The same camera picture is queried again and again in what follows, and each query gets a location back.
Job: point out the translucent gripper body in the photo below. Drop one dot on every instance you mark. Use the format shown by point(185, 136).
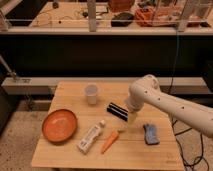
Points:
point(132, 117)

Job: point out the black whiteboard eraser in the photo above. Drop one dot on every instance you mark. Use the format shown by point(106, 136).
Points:
point(118, 111)

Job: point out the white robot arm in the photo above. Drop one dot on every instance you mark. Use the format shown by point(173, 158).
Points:
point(147, 90)

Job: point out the white ceramic cup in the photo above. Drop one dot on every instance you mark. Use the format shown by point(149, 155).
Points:
point(91, 93)

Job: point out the orange toy carrot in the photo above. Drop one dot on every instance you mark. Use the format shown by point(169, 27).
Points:
point(110, 140)

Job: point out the blue sponge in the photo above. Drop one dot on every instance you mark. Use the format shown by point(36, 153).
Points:
point(151, 137)

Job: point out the white tube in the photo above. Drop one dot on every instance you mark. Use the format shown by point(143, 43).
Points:
point(90, 137)

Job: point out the orange bowl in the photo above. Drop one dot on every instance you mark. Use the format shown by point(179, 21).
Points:
point(59, 125)

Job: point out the black bag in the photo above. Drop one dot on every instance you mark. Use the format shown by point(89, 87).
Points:
point(122, 19)

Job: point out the grey metal post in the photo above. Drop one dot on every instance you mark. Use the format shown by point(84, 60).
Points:
point(91, 5)

